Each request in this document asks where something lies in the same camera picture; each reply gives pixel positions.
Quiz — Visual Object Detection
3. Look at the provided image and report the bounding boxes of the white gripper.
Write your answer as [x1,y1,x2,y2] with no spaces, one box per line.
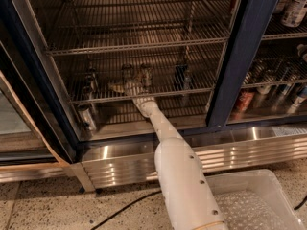
[108,70,154,105]

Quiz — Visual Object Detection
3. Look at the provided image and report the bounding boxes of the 7up can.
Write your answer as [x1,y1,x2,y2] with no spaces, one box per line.
[122,64,134,83]

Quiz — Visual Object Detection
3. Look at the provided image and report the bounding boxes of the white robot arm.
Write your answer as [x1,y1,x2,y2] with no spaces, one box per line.
[109,69,228,230]

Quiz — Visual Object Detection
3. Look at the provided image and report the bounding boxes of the steel fridge base grille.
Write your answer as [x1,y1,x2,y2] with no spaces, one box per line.
[77,124,307,192]

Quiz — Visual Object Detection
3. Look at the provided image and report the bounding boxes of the open glass fridge door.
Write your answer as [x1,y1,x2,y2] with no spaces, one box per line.
[0,0,78,166]

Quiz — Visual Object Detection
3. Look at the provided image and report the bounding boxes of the red can behind glass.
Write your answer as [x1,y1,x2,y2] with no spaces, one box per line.
[232,89,254,120]

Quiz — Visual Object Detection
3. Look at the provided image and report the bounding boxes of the blue white can right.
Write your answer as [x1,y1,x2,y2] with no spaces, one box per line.
[287,85,307,114]

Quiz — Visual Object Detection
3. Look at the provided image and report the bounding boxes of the white can top right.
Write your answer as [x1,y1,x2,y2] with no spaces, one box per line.
[281,0,307,28]

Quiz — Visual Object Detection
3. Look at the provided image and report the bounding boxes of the clear plastic bin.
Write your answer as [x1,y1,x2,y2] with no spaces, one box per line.
[207,170,306,230]

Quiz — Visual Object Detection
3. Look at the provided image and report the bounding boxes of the bubble wrap sheet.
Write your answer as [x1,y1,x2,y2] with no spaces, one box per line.
[215,191,288,230]

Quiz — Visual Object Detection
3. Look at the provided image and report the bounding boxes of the lower wire shelf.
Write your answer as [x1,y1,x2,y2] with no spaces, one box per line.
[69,51,220,104]

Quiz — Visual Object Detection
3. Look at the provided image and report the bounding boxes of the wire shelf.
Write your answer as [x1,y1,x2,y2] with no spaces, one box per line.
[46,0,231,57]
[69,51,220,104]

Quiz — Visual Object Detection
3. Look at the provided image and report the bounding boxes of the upper wire shelf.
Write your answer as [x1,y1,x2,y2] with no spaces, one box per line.
[46,0,231,57]

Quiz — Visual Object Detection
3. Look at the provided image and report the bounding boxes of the black floor cable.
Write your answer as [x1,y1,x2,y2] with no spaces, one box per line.
[90,190,162,230]

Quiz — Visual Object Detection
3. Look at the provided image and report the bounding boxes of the dark blue fridge door frame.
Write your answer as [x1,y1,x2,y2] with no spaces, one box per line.
[206,0,278,129]

